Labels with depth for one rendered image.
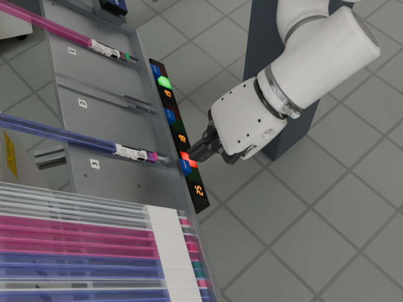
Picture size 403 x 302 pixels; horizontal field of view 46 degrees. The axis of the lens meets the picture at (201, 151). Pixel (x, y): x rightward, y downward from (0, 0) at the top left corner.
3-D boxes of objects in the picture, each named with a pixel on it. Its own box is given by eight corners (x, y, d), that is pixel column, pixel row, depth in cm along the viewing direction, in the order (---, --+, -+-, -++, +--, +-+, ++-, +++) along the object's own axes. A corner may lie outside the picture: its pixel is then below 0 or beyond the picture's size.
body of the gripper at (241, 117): (303, 127, 72) (247, 165, 77) (278, 76, 77) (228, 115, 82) (275, 114, 66) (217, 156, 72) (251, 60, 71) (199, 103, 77)
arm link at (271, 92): (314, 117, 71) (298, 128, 73) (292, 73, 76) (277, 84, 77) (284, 102, 65) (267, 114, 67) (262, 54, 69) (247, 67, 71)
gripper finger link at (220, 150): (234, 154, 77) (204, 175, 80) (228, 138, 78) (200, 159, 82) (221, 150, 74) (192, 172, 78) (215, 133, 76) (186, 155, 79)
